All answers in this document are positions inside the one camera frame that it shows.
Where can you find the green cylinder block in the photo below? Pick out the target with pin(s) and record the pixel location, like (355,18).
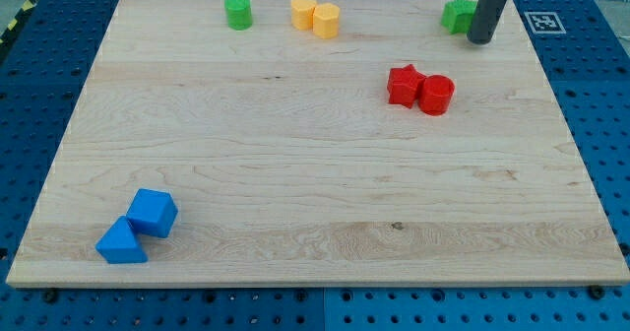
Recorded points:
(238,14)

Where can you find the yellow hexagon block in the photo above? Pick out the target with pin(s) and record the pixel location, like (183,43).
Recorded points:
(326,19)

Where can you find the light wooden board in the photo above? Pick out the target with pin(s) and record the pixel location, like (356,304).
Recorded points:
(289,168)

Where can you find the red star block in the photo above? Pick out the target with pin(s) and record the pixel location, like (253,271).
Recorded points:
(404,85)

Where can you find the red cylinder block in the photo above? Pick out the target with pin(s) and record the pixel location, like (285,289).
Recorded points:
(436,94)

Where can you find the blue cube block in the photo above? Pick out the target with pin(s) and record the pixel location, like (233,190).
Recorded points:
(152,212)

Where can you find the green star block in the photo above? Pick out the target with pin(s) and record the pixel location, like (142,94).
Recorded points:
(457,15)

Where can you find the blue triangle block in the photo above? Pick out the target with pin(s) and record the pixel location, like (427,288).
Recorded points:
(120,245)

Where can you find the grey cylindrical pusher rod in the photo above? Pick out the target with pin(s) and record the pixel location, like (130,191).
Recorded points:
(485,20)

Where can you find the white fiducial marker tag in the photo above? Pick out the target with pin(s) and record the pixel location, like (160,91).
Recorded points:
(542,22)

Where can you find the yellow black hazard tape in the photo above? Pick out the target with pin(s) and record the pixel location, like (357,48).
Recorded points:
(15,26)

